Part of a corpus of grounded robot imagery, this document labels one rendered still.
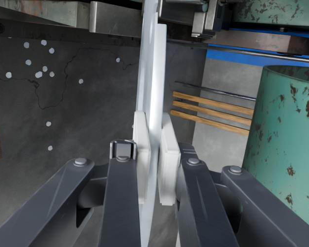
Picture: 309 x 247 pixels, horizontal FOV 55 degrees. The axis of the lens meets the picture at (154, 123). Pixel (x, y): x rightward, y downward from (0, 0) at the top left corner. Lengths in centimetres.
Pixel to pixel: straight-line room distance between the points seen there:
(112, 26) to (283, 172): 45
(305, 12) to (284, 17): 5
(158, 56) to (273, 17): 73
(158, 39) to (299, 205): 24
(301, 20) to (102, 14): 49
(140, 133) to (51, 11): 58
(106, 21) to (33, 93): 72
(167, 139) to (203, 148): 206
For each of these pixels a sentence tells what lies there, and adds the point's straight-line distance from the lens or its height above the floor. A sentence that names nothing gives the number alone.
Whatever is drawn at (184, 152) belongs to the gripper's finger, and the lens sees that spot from 16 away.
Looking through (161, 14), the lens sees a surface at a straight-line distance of 67.
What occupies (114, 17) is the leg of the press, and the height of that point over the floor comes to 64.
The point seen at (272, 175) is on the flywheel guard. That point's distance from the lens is 39.
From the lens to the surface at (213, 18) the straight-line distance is 75.
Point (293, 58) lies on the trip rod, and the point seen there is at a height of 84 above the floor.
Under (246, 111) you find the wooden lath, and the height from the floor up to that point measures 48.
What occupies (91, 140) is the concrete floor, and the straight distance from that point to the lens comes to 154.
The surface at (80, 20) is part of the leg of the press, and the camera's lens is 64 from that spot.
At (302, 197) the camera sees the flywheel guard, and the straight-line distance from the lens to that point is 35.
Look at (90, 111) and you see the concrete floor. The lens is 148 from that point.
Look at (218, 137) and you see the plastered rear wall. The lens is 212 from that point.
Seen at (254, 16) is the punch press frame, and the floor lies 76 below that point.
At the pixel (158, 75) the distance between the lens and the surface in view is 18.
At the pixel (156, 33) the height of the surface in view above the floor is 103.
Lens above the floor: 115
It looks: 39 degrees down
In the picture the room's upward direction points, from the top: 110 degrees clockwise
